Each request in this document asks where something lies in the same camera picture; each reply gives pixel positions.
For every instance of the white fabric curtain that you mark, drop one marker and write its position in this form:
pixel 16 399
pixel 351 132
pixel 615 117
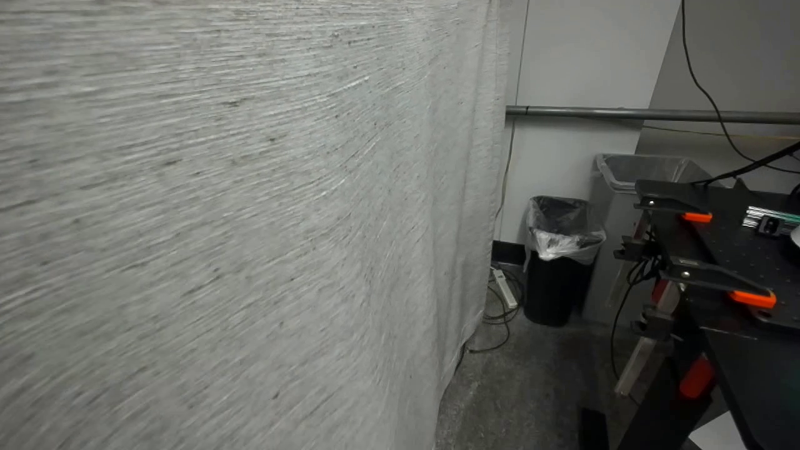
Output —
pixel 242 224

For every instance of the white power strip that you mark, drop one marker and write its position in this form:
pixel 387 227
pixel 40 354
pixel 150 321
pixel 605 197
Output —
pixel 504 287

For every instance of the black trash bin with liner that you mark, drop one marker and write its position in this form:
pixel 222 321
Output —
pixel 564 244

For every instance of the grey recycling bin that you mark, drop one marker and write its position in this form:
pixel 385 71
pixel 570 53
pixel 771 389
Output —
pixel 614 209

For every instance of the black orange clamp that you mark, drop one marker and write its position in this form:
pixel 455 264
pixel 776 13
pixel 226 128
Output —
pixel 694 269
pixel 680 209

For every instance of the black optical breadboard table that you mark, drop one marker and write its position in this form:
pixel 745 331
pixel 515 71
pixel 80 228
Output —
pixel 695 346

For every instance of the grey wall rail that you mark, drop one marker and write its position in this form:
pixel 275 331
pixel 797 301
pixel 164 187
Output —
pixel 646 114

